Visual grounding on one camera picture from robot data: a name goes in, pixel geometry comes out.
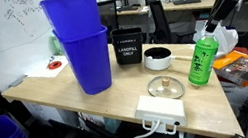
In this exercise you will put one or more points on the green tea bottle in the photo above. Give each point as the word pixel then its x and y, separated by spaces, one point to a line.
pixel 202 64

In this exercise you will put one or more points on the black landfill bin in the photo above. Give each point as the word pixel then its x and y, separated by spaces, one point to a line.
pixel 128 49

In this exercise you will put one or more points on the blue recycling bin outer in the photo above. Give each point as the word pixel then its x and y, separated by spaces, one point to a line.
pixel 89 64

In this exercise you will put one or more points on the blue recycling bin nested inside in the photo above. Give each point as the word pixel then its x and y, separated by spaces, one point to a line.
pixel 70 13

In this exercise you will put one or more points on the wooden office desk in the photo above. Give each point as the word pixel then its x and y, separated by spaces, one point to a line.
pixel 211 3

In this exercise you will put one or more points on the white plastic bag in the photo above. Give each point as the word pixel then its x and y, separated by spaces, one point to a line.
pixel 227 40

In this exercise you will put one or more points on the black mesh office chair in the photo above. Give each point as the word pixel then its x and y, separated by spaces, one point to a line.
pixel 159 19

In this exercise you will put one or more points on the orange book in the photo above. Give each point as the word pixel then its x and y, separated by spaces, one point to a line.
pixel 243 67

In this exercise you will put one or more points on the black keyboard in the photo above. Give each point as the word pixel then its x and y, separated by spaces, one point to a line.
pixel 128 9

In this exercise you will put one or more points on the glass pot lid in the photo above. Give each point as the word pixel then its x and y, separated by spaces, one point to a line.
pixel 159 90

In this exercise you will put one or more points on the black slim office chair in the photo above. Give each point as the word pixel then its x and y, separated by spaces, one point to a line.
pixel 108 14

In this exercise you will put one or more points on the white power box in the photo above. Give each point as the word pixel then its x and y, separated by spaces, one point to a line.
pixel 159 110

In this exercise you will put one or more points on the red tape roll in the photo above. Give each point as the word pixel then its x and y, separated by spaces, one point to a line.
pixel 54 65

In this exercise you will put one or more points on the grey whiteboard eraser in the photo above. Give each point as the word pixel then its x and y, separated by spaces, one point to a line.
pixel 18 80

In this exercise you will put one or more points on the large whiteboard with arrow drawing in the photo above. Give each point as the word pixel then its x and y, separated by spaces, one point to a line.
pixel 3 35

